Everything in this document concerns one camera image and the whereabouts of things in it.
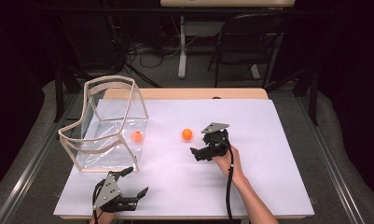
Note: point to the dark round table grommet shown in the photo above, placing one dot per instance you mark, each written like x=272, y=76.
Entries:
x=216, y=97

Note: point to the person's right hand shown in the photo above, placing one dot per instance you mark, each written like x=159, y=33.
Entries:
x=236, y=169

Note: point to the aluminium rail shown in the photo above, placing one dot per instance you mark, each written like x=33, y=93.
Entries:
x=330, y=165
x=35, y=158

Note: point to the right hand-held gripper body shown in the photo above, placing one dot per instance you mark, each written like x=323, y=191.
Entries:
x=217, y=129

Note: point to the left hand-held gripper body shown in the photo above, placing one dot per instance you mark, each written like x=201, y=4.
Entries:
x=108, y=193

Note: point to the wooden table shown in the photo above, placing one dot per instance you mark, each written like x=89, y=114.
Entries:
x=191, y=93

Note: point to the person's left hand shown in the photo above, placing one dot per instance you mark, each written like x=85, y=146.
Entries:
x=102, y=218

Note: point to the clear plastic container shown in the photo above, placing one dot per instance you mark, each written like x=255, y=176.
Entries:
x=113, y=155

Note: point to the white-legged desk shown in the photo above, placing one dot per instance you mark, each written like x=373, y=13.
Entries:
x=182, y=46

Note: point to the black folding chair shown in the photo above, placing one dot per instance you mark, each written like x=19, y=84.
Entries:
x=246, y=43

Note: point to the black metal stand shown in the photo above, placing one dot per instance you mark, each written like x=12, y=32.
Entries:
x=314, y=99

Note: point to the orange ball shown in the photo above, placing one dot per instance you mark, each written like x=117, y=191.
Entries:
x=136, y=136
x=187, y=134

